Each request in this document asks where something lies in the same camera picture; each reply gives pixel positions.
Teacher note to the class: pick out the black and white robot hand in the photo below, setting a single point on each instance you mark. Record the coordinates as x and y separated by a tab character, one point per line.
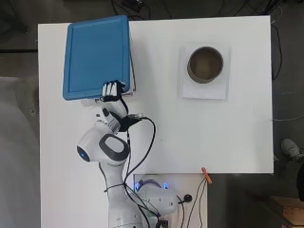
117	114

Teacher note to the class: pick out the orange clamp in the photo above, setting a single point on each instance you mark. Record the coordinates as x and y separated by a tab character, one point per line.
207	176

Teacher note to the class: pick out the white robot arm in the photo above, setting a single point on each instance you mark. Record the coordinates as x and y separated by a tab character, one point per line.
110	152

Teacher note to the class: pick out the person's shoe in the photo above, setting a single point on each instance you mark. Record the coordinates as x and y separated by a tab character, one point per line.
290	148

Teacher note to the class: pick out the black round plug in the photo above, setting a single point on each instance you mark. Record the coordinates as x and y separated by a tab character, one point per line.
187	198

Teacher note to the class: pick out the blue plastic lid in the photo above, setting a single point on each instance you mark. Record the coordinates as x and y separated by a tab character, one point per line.
95	57

